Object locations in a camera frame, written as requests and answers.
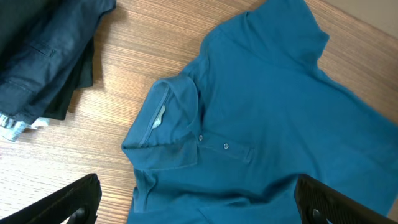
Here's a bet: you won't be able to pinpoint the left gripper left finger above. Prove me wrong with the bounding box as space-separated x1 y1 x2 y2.
1 174 102 224

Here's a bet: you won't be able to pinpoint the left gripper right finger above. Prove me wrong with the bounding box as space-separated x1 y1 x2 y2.
294 174 397 224

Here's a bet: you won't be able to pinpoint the blue polo shirt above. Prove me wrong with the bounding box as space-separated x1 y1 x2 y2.
122 0 397 223

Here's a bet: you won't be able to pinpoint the light blue folded jeans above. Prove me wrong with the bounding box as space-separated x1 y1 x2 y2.
1 114 50 142

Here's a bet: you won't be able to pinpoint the black folded garment underneath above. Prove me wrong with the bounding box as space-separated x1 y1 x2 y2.
42 38 95 120

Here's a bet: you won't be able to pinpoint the navy folded garment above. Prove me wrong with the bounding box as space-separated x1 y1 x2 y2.
1 0 116 124

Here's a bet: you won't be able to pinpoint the black folded garment on top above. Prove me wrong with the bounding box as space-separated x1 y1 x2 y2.
1 0 60 62

